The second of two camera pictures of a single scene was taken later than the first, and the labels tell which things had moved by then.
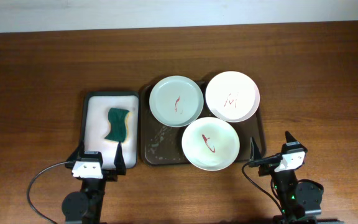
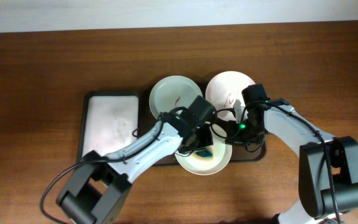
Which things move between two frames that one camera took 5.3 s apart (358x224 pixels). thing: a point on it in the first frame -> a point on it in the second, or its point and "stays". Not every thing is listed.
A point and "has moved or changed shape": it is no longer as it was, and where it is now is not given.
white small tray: x=112 y=93 stays
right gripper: x=255 y=154 -> x=233 y=137
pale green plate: x=176 y=101 stays
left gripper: x=111 y=176 -> x=207 y=140
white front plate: x=211 y=144 has moved or changed shape
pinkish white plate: x=232 y=96 stays
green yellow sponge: x=119 y=121 -> x=206 y=154
